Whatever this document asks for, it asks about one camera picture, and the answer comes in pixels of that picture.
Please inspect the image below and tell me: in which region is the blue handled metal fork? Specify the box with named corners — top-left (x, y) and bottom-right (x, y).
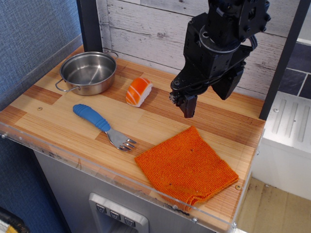
top-left (73, 104), bottom-right (136, 151)

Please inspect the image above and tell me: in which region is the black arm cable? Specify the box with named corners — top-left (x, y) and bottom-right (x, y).
top-left (240, 35), bottom-right (259, 51)

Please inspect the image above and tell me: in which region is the small stainless steel pot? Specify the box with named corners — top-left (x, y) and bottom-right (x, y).
top-left (55, 50), bottom-right (119, 96)

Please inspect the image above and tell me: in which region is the grey cabinet with button panel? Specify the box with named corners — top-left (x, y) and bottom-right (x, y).
top-left (33, 149), bottom-right (231, 233)

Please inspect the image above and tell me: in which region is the dark metal frame post right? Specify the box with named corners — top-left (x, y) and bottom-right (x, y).
top-left (259, 0), bottom-right (311, 120)

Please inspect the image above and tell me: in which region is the dark metal frame post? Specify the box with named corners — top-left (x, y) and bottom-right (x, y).
top-left (76, 0), bottom-right (103, 52)
top-left (259, 0), bottom-right (311, 120)

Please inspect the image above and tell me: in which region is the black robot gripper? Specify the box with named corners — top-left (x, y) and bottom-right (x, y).
top-left (171, 13), bottom-right (250, 118)

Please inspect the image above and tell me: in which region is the white grooved side unit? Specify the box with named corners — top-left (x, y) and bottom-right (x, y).
top-left (252, 92), bottom-right (311, 200)

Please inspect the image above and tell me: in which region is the dark metal frame post left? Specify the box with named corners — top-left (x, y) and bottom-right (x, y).
top-left (76, 0), bottom-right (103, 52)

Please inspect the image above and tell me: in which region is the salmon nigiri sushi toy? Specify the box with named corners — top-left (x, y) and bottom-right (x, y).
top-left (125, 77), bottom-right (153, 107)

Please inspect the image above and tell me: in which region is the orange knitted cloth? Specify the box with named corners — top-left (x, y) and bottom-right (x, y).
top-left (135, 126), bottom-right (239, 212)

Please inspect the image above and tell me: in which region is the clear acrylic table guard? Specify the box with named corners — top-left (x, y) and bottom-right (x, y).
top-left (0, 122), bottom-right (265, 233)

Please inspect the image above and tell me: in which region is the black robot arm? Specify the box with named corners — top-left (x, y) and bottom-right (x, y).
top-left (170, 0), bottom-right (271, 118)

